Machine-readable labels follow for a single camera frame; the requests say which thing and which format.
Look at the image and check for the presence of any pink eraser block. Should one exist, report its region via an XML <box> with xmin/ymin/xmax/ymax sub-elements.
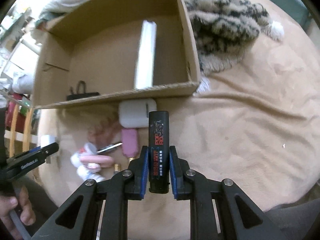
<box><xmin>121</xmin><ymin>128</ymin><xmax>139</xmax><ymax>158</ymax></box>

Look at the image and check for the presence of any black lighter with print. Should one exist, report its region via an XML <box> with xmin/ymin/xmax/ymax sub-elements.
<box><xmin>148</xmin><ymin>111</ymin><xmax>169</xmax><ymax>194</ymax></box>

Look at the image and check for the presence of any beige bed sheet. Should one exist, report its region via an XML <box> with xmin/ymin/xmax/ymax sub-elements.
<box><xmin>39</xmin><ymin>0</ymin><xmax>319</xmax><ymax>239</ymax></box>

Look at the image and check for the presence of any white pill bottle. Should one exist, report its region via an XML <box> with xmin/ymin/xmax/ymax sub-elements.
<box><xmin>76</xmin><ymin>165</ymin><xmax>106</xmax><ymax>183</ymax></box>

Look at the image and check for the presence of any white bottle red label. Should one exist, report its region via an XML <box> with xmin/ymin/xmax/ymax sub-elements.
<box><xmin>70</xmin><ymin>142</ymin><xmax>97</xmax><ymax>168</ymax></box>

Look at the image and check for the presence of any white earbuds case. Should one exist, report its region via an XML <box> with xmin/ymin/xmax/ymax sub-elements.
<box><xmin>118</xmin><ymin>99</ymin><xmax>157</xmax><ymax>128</ymax></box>

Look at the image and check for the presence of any brown cardboard box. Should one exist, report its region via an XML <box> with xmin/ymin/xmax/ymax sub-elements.
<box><xmin>32</xmin><ymin>0</ymin><xmax>201</xmax><ymax>108</ymax></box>

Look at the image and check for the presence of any patterned fleece blanket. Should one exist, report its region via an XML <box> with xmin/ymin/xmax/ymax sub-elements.
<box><xmin>184</xmin><ymin>0</ymin><xmax>284</xmax><ymax>94</ymax></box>

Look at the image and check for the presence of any wooden chair frame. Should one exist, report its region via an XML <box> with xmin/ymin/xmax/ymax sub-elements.
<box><xmin>4</xmin><ymin>98</ymin><xmax>38</xmax><ymax>158</ymax></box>

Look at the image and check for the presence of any white remote control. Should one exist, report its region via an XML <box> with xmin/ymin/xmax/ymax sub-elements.
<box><xmin>134</xmin><ymin>20</ymin><xmax>157</xmax><ymax>90</ymax></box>

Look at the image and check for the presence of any pink translucent hair claw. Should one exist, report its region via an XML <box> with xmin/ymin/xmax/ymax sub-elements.
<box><xmin>87</xmin><ymin>121</ymin><xmax>121</xmax><ymax>150</ymax></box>

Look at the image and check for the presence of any pink plastic toy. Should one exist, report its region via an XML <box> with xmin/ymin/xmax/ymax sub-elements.
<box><xmin>80</xmin><ymin>155</ymin><xmax>114</xmax><ymax>168</ymax></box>

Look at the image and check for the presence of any person's left hand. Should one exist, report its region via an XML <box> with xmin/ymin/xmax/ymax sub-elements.
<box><xmin>1</xmin><ymin>186</ymin><xmax>36</xmax><ymax>239</ymax></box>

